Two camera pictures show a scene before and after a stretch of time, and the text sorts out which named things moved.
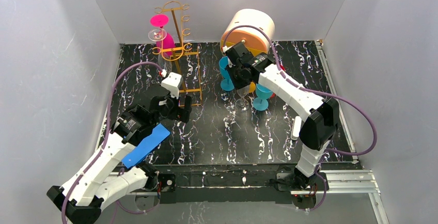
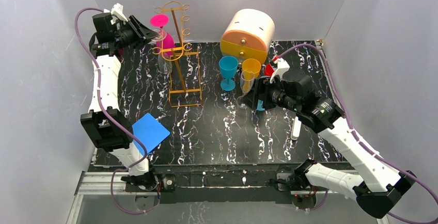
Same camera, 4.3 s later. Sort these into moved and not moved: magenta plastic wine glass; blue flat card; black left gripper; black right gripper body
Moved: black left gripper; black right gripper body
Not moved: blue flat card; magenta plastic wine glass
